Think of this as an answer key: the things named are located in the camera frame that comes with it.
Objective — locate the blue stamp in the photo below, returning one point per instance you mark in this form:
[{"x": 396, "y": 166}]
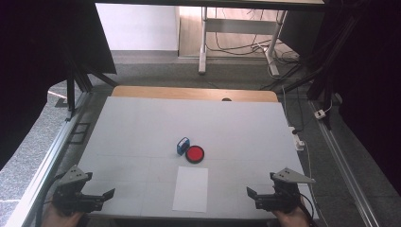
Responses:
[{"x": 183, "y": 146}]

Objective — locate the white metal desk frame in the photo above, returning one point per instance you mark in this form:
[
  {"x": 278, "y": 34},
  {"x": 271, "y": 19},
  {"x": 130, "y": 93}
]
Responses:
[{"x": 239, "y": 26}]

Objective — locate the white power strip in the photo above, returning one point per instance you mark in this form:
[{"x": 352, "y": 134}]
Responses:
[{"x": 298, "y": 142}]

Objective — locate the white table cover sheet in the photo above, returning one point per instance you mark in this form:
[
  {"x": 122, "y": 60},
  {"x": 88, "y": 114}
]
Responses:
[{"x": 220, "y": 126}]

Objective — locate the person's right hand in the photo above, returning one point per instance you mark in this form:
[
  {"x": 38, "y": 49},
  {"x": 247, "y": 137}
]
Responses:
[{"x": 291, "y": 219}]

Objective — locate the white paper sheet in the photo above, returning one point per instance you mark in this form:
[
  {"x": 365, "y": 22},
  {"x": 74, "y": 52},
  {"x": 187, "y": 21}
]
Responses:
[{"x": 191, "y": 189}]

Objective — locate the aluminium floor rail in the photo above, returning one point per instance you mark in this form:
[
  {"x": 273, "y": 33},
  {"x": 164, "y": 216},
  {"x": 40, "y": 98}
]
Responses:
[
  {"x": 343, "y": 164},
  {"x": 47, "y": 164}
]

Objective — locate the small white adapter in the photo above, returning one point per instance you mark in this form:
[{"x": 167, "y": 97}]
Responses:
[{"x": 319, "y": 114}]

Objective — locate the black metal stand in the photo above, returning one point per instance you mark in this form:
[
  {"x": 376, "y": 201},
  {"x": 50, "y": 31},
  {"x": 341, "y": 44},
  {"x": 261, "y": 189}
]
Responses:
[{"x": 72, "y": 94}]

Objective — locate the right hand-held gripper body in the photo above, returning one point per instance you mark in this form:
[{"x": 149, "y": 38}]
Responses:
[{"x": 288, "y": 189}]

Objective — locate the dark desk panel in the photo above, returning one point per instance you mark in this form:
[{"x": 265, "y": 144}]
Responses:
[{"x": 299, "y": 30}]

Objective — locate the person's left hand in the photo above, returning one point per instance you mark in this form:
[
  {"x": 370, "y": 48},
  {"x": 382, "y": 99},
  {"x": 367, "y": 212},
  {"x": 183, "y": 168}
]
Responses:
[{"x": 61, "y": 219}]

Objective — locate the round red ink pad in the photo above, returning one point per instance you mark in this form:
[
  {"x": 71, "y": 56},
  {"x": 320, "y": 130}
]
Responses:
[{"x": 195, "y": 154}]

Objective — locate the black curtain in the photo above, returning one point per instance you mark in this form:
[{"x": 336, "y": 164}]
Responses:
[
  {"x": 372, "y": 78},
  {"x": 31, "y": 63}
]

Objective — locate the black floor outlet frame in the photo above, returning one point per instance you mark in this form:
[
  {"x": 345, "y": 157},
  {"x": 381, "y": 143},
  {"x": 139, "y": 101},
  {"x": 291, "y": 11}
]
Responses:
[{"x": 78, "y": 133}]

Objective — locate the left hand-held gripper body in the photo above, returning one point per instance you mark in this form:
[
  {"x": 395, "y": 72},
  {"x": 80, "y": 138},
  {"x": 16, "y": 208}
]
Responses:
[{"x": 67, "y": 195}]

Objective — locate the wooden table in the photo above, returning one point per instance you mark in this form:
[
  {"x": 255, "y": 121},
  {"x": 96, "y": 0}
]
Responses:
[{"x": 189, "y": 93}]

